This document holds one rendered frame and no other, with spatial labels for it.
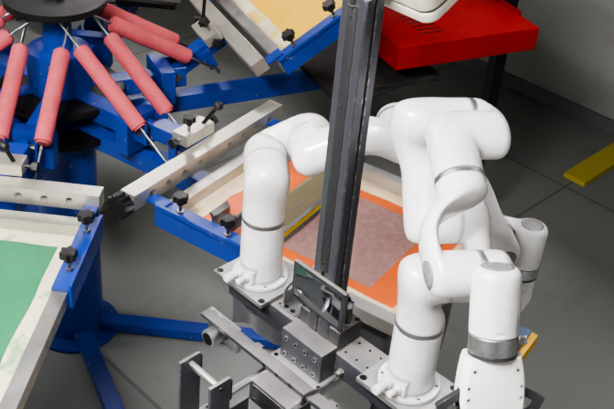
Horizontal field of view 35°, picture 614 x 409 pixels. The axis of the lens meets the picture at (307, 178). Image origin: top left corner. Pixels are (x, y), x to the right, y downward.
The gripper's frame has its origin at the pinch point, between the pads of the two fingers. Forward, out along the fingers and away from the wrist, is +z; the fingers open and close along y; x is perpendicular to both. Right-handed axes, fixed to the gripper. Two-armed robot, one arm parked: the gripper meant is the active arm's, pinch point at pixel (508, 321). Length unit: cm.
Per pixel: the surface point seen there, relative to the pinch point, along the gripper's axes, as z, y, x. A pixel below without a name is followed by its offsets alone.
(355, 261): 4.7, 2.0, 43.7
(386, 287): 4.8, -2.1, 32.1
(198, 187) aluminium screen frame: 1, -2, 94
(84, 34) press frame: -5, 39, 179
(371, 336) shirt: 14.9, -10.1, 30.3
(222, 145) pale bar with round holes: -3, 15, 99
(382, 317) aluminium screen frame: 1.3, -16.6, 25.2
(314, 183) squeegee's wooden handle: -2, 17, 67
